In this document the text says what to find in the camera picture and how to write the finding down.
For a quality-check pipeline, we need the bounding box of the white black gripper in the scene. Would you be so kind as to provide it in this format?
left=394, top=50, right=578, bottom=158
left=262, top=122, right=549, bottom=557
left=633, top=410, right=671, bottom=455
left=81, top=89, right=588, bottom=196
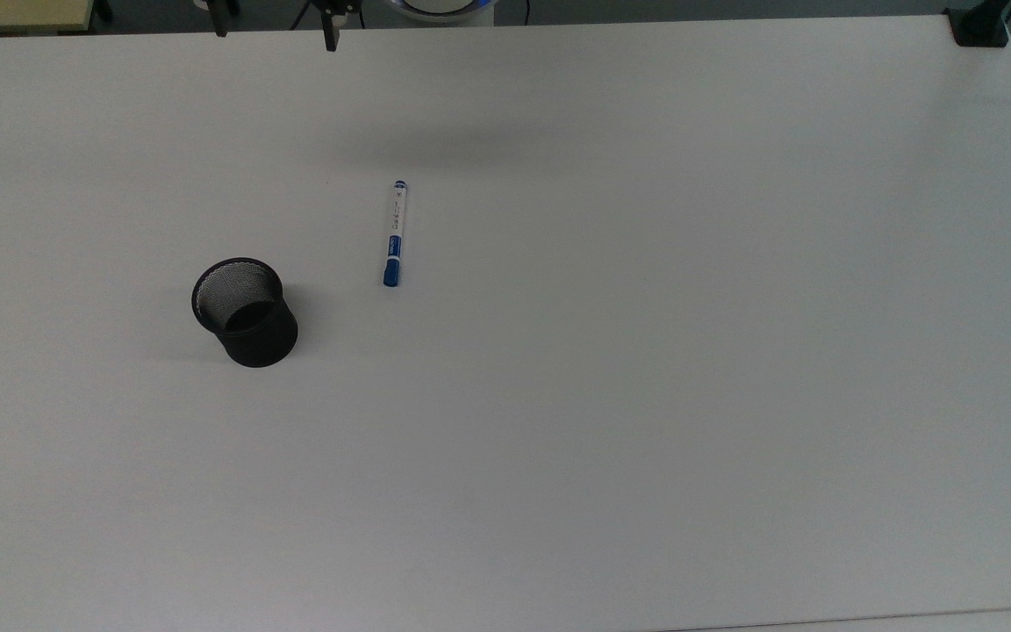
left=210, top=0, right=363, bottom=53

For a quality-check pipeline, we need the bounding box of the blue white marker pen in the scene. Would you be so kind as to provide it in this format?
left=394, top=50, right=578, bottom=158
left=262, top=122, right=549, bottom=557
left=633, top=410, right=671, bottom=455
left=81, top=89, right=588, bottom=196
left=382, top=180, right=409, bottom=289

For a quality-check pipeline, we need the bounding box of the yellowish side table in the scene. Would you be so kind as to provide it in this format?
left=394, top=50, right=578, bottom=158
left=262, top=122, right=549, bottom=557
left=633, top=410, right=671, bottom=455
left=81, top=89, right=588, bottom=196
left=0, top=0, right=96, bottom=37

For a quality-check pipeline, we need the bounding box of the black mesh pen cup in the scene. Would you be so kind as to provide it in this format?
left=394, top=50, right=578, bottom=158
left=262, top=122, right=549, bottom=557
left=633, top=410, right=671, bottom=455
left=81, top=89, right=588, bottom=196
left=190, top=256, right=300, bottom=369

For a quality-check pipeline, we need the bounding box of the white robot base blue ring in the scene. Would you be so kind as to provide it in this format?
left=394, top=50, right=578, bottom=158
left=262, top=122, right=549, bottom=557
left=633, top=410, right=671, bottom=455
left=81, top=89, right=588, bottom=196
left=387, top=0, right=499, bottom=28

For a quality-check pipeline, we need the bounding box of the black table clamp mount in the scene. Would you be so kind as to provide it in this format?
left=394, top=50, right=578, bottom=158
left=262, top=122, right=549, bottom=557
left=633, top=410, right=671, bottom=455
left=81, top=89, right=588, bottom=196
left=943, top=0, right=1011, bottom=48

